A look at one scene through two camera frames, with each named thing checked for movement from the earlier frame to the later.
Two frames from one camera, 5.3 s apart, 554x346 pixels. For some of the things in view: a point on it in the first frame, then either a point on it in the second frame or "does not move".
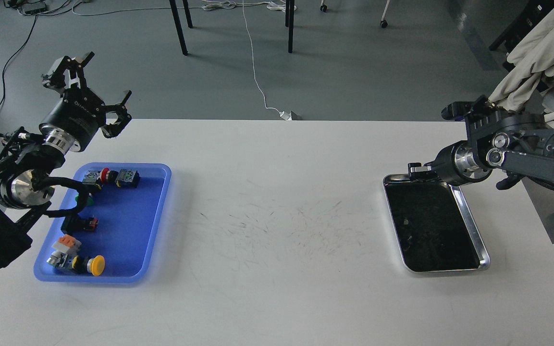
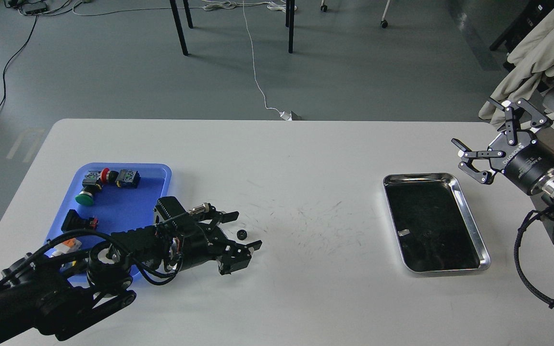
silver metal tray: (435, 228) does not move
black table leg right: (289, 11) does not move
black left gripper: (71, 123) -> (202, 242)
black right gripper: (458, 164) -> (524, 161)
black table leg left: (178, 23) does not move
